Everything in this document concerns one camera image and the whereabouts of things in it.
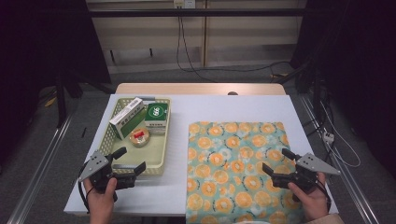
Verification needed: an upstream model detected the black power cable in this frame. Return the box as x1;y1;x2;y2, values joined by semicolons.
178;15;219;83
176;7;293;75

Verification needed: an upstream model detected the orange fruit print cloth bag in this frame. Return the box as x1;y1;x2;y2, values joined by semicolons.
185;120;304;224

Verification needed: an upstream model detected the round tin with red label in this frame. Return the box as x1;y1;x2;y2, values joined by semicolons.
128;127;151;147

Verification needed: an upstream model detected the white power strip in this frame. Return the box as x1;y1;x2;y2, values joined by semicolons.
322;130;336;145

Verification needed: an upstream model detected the person's right hand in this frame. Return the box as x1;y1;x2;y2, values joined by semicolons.
287;172;331;222

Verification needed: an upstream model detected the grey metal floor rail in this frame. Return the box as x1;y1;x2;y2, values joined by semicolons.
6;113;78;224
298;92;381;224

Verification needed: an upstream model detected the white cable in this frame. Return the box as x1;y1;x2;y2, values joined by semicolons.
319;101;362;169

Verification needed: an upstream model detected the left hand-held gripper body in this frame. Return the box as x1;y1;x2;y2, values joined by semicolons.
78;150;138;200

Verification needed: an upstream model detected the white wall socket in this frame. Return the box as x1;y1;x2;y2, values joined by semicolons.
173;0;197;9

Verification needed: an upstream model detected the black metal stand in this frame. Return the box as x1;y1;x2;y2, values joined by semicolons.
276;60;328;138
55;69;116;129

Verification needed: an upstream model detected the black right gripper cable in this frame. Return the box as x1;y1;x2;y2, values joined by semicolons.
316;178;332;214

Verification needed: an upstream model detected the white table mat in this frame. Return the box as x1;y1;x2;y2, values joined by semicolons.
64;93;340;217

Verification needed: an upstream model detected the pale green perforated plastic basket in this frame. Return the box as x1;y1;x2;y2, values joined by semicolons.
97;96;172;176

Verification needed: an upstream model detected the person's left hand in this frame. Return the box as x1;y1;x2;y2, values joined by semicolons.
83;176;118;214

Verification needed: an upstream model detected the black horizontal bar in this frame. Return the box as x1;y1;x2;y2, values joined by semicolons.
88;8;307;18

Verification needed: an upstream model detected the black curtain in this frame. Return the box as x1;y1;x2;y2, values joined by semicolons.
290;0;396;180
0;0;112;162

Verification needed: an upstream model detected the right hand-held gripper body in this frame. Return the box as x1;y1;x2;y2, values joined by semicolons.
271;152;341;193

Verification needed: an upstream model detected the long white and green box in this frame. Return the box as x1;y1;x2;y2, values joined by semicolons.
108;96;148;141

